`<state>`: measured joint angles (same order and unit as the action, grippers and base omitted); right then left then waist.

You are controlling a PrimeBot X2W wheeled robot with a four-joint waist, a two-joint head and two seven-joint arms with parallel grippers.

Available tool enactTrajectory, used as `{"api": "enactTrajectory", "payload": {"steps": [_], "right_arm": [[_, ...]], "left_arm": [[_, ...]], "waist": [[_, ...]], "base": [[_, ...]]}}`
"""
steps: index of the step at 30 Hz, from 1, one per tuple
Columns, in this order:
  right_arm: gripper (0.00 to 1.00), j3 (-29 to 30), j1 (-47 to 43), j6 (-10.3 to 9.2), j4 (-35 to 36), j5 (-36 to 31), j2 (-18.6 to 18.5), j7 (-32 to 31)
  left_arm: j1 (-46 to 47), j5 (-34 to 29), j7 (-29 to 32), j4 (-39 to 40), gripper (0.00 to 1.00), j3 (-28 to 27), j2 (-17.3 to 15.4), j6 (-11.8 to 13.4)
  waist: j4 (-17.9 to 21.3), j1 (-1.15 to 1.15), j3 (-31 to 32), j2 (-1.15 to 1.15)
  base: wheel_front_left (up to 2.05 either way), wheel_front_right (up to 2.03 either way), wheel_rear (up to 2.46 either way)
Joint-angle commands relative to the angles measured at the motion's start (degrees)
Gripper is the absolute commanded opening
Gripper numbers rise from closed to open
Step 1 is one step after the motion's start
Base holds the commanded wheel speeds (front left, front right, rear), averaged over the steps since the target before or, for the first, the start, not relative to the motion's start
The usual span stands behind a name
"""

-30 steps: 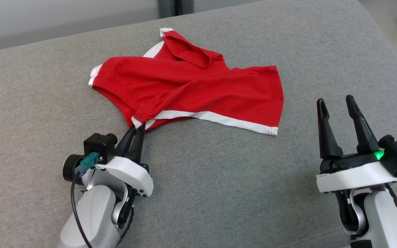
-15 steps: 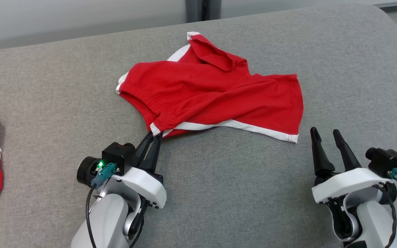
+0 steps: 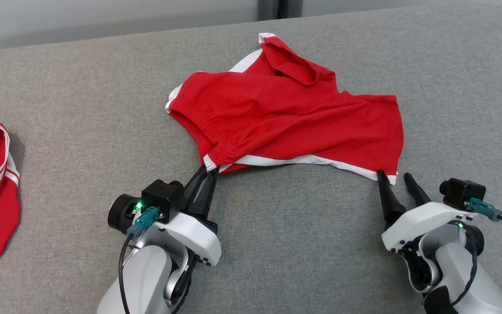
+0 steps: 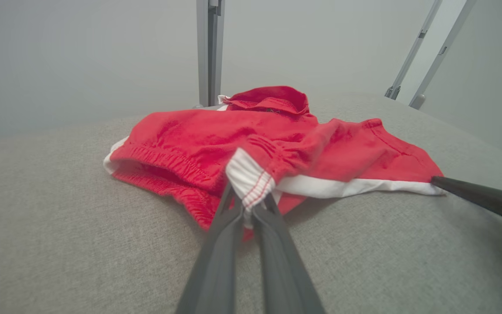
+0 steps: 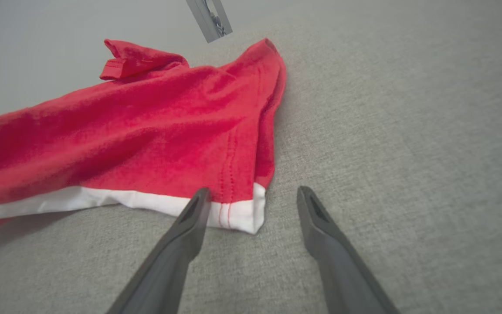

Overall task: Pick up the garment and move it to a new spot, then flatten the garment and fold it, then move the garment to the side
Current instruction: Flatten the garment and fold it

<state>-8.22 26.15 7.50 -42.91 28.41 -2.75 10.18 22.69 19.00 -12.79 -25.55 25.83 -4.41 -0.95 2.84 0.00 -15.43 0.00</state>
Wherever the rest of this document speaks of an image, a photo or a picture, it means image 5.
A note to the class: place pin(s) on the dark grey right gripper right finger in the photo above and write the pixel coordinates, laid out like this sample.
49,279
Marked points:
338,261

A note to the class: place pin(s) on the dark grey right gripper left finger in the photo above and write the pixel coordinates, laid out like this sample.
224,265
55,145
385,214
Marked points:
168,261

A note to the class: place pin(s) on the red jersey with white trim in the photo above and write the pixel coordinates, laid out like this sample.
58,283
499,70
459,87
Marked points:
146,131

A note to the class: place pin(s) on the grey metal frame post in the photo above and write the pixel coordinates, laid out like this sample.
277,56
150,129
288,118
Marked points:
209,19

